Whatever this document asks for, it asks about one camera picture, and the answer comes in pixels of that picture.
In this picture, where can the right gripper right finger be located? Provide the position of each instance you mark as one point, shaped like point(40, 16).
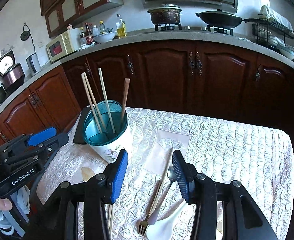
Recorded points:
point(242, 218)

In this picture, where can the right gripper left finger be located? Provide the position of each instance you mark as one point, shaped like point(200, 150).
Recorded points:
point(58, 218)

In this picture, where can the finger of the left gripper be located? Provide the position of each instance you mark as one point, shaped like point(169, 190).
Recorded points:
point(38, 138)
point(51, 145)

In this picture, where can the light wooden chopstick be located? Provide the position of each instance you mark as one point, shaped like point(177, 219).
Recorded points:
point(96, 109)

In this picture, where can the brown chopstick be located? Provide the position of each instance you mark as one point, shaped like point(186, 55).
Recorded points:
point(124, 97)

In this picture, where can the left hand thumb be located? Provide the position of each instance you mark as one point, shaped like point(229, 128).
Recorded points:
point(5, 204)

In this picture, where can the black rectangular case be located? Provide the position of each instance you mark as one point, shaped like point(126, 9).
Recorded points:
point(78, 137)

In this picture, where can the white floral utensil holder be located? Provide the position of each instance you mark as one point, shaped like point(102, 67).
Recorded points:
point(108, 143)

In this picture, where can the rice cooker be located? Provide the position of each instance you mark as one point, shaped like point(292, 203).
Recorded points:
point(11, 73)

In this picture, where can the white quilted tablecloth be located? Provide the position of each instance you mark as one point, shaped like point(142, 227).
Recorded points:
point(261, 158)

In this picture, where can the cream microwave oven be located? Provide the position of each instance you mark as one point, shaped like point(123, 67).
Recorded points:
point(64, 44)

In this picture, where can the white bowl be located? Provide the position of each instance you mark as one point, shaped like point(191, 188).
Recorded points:
point(103, 38)

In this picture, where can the yellow oil bottle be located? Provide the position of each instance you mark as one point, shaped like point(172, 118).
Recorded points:
point(120, 27)

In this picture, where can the dark cooking pot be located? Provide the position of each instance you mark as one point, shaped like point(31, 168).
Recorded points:
point(165, 14)

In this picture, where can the black dish rack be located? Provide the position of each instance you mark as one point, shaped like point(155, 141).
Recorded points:
point(272, 34)

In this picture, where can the black wok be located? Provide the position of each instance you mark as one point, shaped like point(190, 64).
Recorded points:
point(224, 20)

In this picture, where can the upper wall cabinets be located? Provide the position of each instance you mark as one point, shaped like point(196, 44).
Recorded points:
point(60, 13)

